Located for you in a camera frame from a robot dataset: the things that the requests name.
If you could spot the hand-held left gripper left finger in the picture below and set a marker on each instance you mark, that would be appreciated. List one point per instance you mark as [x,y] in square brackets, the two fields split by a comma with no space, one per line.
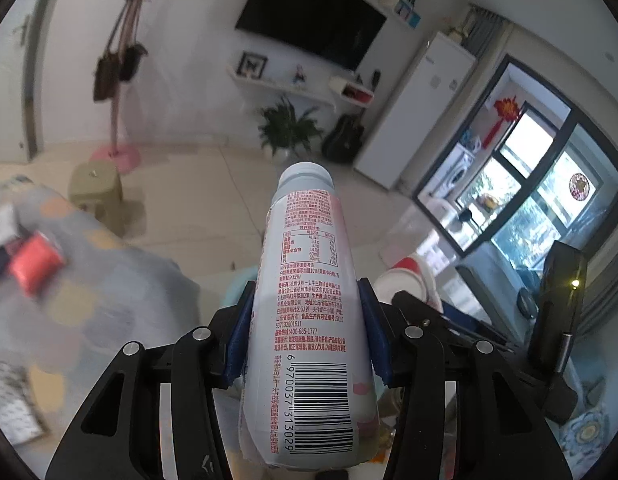
[238,340]

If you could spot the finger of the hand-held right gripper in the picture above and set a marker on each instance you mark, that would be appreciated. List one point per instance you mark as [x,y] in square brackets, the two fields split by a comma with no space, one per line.
[481,290]
[419,310]

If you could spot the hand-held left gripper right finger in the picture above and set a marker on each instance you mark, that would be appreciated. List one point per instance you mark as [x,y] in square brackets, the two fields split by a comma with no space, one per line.
[376,340]

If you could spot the orange white paper cup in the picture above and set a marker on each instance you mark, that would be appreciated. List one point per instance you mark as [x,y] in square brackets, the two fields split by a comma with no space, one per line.
[404,272]

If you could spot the white bottle with pink label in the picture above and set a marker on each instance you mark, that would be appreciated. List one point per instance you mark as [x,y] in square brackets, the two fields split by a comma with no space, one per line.
[309,310]

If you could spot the small black round object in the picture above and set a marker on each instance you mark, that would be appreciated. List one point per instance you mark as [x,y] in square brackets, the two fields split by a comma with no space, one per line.
[467,217]

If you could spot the small yellow object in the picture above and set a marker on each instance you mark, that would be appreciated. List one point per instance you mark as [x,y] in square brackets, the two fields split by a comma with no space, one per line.
[489,200]

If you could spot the floral cushion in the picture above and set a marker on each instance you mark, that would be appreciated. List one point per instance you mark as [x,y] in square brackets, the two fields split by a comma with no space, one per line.
[586,432]

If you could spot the white washing machine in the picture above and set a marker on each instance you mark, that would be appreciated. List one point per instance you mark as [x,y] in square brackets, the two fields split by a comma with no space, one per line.
[459,175]

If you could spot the black sliding glass door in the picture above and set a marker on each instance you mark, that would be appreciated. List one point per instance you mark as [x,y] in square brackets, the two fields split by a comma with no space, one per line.
[528,180]

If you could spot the patterned grey tablecloth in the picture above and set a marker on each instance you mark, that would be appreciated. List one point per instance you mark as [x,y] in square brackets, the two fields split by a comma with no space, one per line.
[114,300]

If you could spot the round red window sticker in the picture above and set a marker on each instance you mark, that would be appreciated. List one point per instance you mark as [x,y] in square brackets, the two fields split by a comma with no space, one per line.
[579,186]

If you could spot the red knot ornament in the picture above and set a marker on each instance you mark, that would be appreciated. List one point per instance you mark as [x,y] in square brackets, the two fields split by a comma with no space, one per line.
[506,110]

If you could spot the black guitar bag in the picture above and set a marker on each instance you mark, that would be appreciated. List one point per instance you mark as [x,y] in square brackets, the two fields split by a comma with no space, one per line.
[341,137]

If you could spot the white refrigerator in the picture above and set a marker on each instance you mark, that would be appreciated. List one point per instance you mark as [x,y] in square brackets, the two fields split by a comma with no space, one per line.
[414,110]

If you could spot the olive green stool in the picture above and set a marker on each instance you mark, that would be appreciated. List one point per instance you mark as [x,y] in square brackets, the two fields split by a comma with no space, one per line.
[96,185]

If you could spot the red packet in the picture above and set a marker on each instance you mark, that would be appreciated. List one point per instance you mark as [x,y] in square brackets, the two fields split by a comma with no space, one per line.
[36,262]

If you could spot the potted green plant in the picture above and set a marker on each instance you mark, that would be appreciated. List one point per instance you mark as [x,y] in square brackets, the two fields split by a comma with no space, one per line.
[284,127]

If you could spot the white and red box shelf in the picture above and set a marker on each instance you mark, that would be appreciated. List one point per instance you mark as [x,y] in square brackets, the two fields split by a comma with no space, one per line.
[356,94]

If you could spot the polka dot packet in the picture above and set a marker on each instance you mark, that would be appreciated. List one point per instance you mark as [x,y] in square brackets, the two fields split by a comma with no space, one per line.
[11,400]

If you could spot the white floating shelf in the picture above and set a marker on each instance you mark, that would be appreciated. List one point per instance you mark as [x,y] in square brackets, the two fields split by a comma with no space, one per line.
[269,89]

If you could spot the small flower pot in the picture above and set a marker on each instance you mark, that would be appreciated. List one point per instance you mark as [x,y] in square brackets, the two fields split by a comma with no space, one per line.
[456,34]

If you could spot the pink coat rack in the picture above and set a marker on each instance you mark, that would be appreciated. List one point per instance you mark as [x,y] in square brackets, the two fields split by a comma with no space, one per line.
[120,110]

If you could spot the small figurine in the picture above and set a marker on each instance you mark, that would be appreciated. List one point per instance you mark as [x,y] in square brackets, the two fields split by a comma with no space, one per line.
[300,75]

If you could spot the grey curtain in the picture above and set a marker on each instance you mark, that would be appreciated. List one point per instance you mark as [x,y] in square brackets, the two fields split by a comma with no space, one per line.
[489,25]

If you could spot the framed butterfly picture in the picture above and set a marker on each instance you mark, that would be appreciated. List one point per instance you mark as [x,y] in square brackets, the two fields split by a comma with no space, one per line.
[252,65]

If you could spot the blue picture shelf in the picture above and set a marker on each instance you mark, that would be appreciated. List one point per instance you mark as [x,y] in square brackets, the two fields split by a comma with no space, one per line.
[406,12]

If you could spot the brown hanging bag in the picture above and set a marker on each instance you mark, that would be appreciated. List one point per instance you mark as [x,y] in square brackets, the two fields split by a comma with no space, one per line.
[106,77]

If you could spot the black hanging bag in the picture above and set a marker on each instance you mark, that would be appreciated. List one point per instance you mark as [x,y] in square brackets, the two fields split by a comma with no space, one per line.
[131,60]

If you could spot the white door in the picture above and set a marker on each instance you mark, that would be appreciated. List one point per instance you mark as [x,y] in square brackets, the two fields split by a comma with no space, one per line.
[9,100]

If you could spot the black wall television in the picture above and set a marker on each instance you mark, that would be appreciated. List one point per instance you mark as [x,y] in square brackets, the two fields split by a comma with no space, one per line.
[309,15]

